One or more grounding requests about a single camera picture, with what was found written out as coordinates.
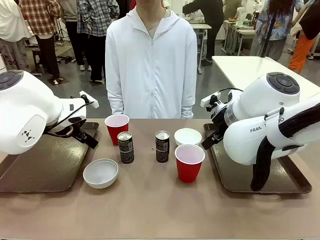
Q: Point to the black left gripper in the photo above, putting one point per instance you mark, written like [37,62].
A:
[77,126]

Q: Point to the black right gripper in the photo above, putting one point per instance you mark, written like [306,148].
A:
[220,125]

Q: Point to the red plastic cup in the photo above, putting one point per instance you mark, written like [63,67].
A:
[113,135]
[188,170]

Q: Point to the white bowl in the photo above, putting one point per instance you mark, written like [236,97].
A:
[188,137]
[100,175]

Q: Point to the black drink can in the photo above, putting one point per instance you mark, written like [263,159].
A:
[162,150]
[125,150]

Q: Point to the person's right forearm white sleeve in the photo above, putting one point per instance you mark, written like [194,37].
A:
[115,102]

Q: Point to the person's left forearm white sleeve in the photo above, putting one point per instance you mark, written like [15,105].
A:
[187,107]

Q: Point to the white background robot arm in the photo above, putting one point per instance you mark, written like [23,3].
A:
[240,12]

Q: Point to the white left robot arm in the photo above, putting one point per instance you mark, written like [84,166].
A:
[25,105]

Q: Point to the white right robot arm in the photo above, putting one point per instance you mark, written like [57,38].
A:
[250,140]

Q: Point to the brown plastic tray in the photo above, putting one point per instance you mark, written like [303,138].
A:
[50,165]
[282,180]

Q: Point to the white table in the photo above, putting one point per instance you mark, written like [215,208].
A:
[237,67]

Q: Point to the person in white hoodie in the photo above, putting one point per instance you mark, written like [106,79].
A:
[150,75]

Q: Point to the dark stool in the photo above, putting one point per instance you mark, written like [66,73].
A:
[37,51]

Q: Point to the bystander in grey top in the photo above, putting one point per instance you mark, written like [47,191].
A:
[72,37]

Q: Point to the white air purifier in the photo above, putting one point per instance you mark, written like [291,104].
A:
[2,62]

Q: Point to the grey desk with clutter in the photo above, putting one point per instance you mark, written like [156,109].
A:
[243,31]

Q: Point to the grey background desk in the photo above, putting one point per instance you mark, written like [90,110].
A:
[200,26]

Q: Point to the bystander in blue plaid shirt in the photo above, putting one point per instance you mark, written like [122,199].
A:
[95,17]

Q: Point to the bystander in black clothes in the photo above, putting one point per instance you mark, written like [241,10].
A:
[212,15]

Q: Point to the bystander in orange trousers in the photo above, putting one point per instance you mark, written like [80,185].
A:
[301,52]

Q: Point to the bystander in red plaid shirt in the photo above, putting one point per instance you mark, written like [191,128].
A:
[40,15]

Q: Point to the bystander in blue patterned shirt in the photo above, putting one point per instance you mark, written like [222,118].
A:
[275,22]

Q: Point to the bystander in white shirt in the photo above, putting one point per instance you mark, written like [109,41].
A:
[10,22]

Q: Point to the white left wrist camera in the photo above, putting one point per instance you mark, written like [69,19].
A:
[95,104]

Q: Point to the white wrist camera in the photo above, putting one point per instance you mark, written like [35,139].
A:
[95,104]
[206,100]

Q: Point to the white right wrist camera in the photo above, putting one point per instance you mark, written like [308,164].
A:
[206,100]

